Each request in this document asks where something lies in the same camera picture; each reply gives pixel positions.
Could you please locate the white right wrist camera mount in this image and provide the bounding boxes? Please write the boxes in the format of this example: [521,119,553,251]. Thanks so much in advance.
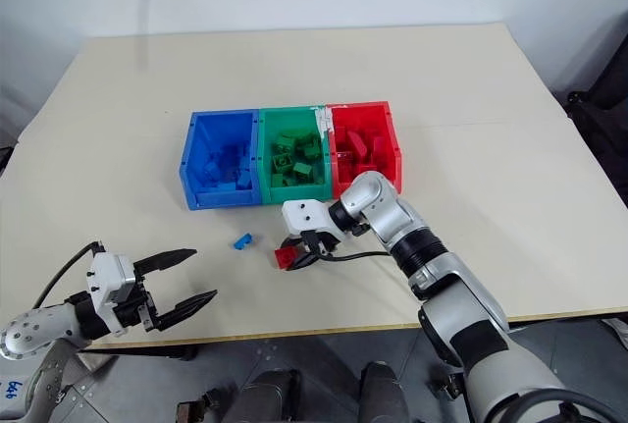
[282,199,345,240]

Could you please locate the black chair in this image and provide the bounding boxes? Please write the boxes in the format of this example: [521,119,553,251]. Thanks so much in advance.
[562,14,628,201]

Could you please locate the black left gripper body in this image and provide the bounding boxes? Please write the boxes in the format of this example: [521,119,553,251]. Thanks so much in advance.
[113,265,161,334]

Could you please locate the dark rounded shape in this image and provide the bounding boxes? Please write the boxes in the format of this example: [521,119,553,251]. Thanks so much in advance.
[359,361,411,423]
[234,367,303,423]

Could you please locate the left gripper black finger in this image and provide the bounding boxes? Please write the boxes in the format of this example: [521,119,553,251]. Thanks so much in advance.
[134,247,198,281]
[155,289,219,332]

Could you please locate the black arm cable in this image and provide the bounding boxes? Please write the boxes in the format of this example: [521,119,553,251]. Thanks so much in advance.
[30,240,106,312]
[317,250,396,263]

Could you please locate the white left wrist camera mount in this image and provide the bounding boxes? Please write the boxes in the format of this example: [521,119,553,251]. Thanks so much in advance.
[86,251,137,335]

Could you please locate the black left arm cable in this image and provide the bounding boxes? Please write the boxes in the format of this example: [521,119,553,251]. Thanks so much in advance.
[30,240,106,312]

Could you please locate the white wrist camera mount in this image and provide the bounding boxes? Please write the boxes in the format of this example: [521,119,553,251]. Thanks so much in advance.
[86,251,137,335]
[282,199,345,240]

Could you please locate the white paper with blue writing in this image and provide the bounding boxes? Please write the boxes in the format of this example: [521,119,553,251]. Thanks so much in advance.
[0,367,31,415]

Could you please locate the blue plastic bin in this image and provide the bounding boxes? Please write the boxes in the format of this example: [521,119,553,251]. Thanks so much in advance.
[177,109,263,211]

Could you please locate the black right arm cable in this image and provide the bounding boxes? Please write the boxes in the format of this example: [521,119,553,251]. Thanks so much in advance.
[317,250,396,263]

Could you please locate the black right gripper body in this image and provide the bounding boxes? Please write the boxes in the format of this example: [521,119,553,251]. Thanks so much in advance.
[299,230,340,258]

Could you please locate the green plastic bin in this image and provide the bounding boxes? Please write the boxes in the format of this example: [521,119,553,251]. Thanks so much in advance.
[256,105,334,206]

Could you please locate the red plastic bin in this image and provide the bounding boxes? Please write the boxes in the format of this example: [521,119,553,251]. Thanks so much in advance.
[325,100,405,199]

